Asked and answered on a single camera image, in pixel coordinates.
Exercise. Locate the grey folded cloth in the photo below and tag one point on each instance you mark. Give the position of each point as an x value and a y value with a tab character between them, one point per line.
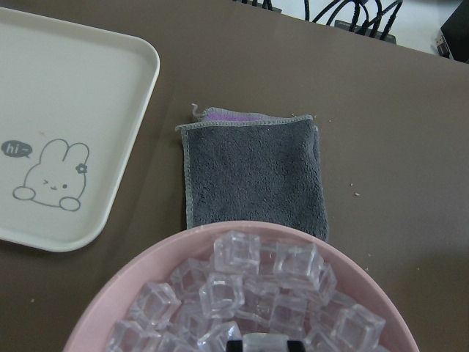
241	166

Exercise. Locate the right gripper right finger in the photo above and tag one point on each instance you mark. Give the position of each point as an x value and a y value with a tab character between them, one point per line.
295	346

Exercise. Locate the pink bowl of ice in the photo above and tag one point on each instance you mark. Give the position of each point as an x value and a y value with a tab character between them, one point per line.
197	286

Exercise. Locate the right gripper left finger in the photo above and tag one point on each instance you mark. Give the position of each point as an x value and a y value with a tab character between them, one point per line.
234	346

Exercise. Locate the cream rabbit tray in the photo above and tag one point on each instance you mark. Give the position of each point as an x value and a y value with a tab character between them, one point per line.
72	101

